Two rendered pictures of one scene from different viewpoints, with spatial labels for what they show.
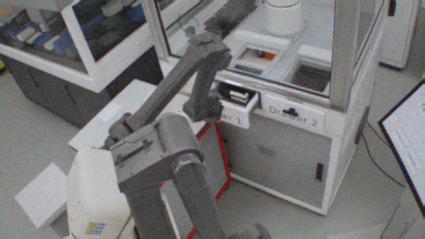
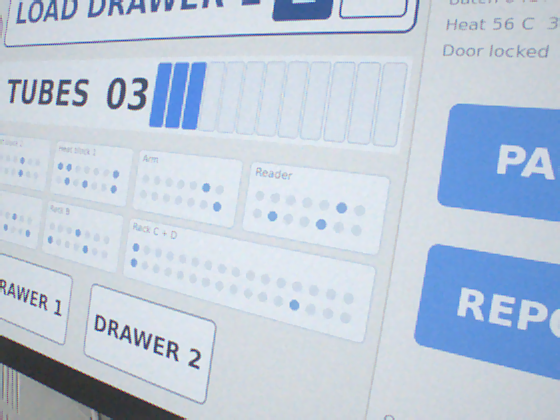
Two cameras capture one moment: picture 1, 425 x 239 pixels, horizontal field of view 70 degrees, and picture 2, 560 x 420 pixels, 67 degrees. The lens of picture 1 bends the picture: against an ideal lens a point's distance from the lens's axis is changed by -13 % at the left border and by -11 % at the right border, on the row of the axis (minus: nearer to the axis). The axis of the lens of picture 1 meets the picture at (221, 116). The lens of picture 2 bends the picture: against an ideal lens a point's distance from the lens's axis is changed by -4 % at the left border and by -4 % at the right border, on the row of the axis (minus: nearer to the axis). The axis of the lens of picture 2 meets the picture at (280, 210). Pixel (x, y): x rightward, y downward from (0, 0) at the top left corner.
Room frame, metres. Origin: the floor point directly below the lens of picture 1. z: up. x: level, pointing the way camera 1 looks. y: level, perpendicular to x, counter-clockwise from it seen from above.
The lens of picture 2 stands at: (0.41, -0.53, 1.20)
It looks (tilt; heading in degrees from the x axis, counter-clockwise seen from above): 37 degrees down; 298
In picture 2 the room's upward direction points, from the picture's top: 11 degrees counter-clockwise
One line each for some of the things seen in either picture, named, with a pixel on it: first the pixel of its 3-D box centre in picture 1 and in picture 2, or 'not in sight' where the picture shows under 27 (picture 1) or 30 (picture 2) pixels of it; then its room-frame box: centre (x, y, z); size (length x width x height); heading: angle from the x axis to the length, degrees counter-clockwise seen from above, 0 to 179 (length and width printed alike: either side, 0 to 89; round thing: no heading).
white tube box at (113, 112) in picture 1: (111, 115); not in sight; (1.40, 0.59, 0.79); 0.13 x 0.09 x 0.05; 139
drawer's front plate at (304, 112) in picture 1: (293, 112); not in sight; (1.05, -0.32, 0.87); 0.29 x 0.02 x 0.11; 50
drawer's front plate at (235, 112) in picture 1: (220, 110); not in sight; (1.16, 0.00, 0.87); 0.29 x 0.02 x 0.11; 50
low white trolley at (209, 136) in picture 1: (159, 168); not in sight; (1.29, 0.43, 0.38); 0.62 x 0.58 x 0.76; 50
